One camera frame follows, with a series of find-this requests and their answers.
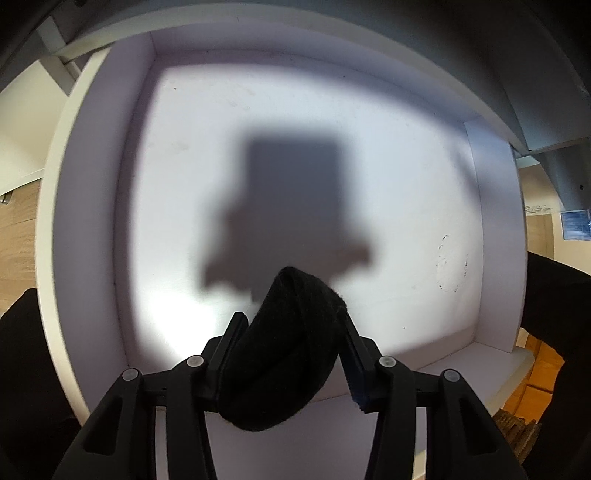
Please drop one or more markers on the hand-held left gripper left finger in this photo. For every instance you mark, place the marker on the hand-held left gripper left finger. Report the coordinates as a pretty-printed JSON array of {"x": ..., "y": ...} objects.
[{"x": 231, "y": 341}]

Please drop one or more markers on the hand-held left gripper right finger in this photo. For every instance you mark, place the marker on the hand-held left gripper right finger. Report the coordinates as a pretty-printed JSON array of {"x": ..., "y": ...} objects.
[{"x": 358, "y": 369}]

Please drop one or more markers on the black cloth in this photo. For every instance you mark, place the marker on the black cloth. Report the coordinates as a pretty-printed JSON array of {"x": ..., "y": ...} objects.
[{"x": 286, "y": 346}]

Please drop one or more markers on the wicker basket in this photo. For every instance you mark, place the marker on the wicker basket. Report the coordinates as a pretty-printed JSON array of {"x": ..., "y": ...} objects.
[{"x": 515, "y": 429}]

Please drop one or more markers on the person's black trouser leg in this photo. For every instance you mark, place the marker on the person's black trouser leg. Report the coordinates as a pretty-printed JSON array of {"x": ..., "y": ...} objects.
[
  {"x": 27, "y": 369},
  {"x": 563, "y": 314}
]

